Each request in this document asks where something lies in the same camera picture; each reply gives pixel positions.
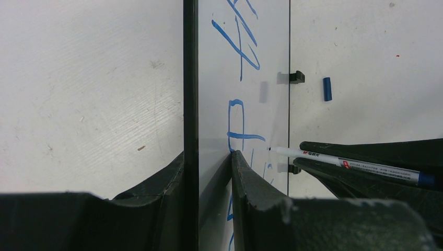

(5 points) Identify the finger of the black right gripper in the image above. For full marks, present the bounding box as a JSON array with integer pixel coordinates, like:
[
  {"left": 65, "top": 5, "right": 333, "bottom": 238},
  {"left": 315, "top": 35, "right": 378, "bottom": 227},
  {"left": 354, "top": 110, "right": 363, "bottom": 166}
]
[
  {"left": 299, "top": 139, "right": 442, "bottom": 175},
  {"left": 293, "top": 158, "right": 442, "bottom": 239}
]

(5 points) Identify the black framed whiteboard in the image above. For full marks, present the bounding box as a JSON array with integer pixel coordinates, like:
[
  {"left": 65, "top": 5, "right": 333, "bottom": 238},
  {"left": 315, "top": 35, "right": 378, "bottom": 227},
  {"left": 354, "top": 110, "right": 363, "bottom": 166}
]
[{"left": 183, "top": 1, "right": 290, "bottom": 250}]

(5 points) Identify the blue marker cap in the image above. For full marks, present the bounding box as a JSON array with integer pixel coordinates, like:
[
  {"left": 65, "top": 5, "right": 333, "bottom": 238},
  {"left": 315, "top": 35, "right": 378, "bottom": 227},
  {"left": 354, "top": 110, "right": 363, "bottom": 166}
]
[{"left": 323, "top": 77, "right": 332, "bottom": 102}]

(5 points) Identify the blue whiteboard marker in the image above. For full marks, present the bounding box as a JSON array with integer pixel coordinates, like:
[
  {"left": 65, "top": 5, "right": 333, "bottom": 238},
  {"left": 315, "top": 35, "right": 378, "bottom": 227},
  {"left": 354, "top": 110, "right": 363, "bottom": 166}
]
[{"left": 269, "top": 146, "right": 442, "bottom": 188}]

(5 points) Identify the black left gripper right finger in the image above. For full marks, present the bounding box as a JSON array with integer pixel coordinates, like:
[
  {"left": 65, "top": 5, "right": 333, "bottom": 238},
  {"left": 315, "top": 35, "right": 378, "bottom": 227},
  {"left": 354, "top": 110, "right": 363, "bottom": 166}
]
[{"left": 231, "top": 151, "right": 438, "bottom": 250}]

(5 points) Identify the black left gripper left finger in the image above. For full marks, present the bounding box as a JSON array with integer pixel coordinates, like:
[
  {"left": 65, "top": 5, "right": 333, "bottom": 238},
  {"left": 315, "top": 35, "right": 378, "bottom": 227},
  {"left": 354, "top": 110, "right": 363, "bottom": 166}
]
[{"left": 1, "top": 154, "right": 184, "bottom": 250}]

